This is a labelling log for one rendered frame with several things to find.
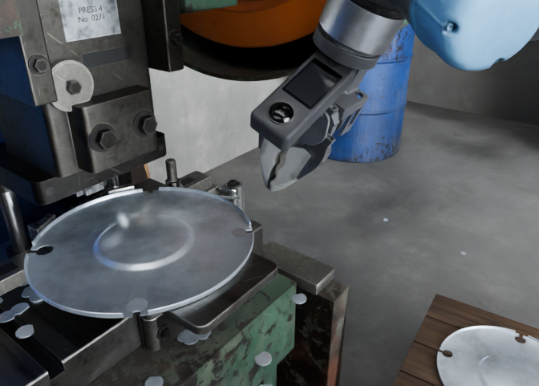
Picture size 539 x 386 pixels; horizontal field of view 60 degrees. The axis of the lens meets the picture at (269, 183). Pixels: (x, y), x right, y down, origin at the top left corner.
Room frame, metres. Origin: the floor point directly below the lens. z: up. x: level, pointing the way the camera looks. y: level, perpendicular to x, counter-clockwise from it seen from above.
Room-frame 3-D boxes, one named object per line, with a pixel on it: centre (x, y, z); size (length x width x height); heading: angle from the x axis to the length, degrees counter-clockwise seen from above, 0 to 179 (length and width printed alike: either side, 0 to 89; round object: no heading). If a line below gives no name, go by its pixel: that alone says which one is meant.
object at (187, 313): (0.49, 0.13, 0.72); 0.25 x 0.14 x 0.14; 52
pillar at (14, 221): (0.57, 0.36, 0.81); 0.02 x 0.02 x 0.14
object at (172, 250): (0.52, 0.17, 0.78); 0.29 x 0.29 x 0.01
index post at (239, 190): (0.66, 0.06, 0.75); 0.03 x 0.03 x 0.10; 52
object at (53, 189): (0.60, 0.27, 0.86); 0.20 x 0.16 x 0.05; 142
